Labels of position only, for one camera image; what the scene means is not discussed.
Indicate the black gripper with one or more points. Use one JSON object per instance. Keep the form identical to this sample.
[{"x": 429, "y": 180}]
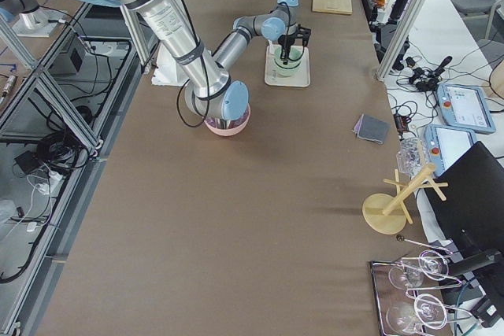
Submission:
[{"x": 286, "y": 41}]

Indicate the green bowl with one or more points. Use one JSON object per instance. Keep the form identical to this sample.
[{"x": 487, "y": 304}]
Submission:
[
  {"x": 286, "y": 71},
  {"x": 295, "y": 54}
]

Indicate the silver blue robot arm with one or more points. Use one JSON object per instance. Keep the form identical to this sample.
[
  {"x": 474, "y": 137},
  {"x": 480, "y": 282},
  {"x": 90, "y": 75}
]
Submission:
[
  {"x": 210, "y": 90},
  {"x": 278, "y": 25}
]

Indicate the green bowl on tray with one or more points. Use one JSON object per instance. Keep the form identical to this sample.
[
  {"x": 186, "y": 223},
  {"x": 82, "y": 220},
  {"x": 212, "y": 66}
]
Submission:
[{"x": 286, "y": 71}]

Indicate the beige rabbit tray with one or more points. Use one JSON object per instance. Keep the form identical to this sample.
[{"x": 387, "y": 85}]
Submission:
[{"x": 300, "y": 79}]

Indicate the wooden cutting board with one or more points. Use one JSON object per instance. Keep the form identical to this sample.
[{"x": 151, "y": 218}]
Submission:
[{"x": 342, "y": 7}]

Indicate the pink bowl with ice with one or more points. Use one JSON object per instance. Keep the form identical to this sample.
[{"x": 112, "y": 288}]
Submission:
[{"x": 228, "y": 128}]

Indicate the grey folded cloth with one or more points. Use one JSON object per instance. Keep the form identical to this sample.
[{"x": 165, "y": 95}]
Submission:
[{"x": 371, "y": 129}]

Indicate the black water bottle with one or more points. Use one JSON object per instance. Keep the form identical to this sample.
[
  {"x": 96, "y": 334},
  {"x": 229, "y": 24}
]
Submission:
[{"x": 397, "y": 11}]

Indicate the clear glass mug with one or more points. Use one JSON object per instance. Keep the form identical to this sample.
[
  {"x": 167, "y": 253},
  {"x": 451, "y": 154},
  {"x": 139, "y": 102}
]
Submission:
[{"x": 411, "y": 156}]

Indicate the blue teach pendant near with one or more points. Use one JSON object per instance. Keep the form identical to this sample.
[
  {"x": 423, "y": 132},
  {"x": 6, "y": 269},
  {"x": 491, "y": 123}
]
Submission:
[{"x": 445, "y": 145}]

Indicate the blue teach pendant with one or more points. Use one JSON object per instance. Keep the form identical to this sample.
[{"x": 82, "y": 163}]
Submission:
[
  {"x": 465, "y": 106},
  {"x": 445, "y": 145}
]

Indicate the blue teach pendant far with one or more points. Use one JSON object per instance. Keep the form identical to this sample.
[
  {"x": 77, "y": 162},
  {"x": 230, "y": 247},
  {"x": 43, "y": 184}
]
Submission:
[{"x": 465, "y": 106}]

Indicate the wooden cup tree stand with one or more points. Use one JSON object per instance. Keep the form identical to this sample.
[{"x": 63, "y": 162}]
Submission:
[{"x": 388, "y": 214}]

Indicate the black monitor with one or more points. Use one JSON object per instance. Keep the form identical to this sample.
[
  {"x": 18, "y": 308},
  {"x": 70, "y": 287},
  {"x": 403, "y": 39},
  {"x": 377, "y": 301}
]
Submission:
[{"x": 472, "y": 217}]

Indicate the wine glass upper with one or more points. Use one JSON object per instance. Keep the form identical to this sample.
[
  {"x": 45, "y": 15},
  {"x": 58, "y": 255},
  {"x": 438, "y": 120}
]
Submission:
[{"x": 410, "y": 272}]

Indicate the metal wine glass rack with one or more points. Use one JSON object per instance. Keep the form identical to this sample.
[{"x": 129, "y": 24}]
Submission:
[{"x": 386, "y": 294}]

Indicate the wine glass lower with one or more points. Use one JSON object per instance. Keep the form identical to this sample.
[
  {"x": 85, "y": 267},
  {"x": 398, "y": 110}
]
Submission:
[{"x": 425, "y": 313}]

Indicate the white camera post with base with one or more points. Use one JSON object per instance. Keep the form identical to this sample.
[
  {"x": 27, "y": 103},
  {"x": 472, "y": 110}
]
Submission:
[{"x": 167, "y": 71}]

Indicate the aluminium frame post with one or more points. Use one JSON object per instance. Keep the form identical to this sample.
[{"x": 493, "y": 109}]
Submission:
[{"x": 397, "y": 42}]

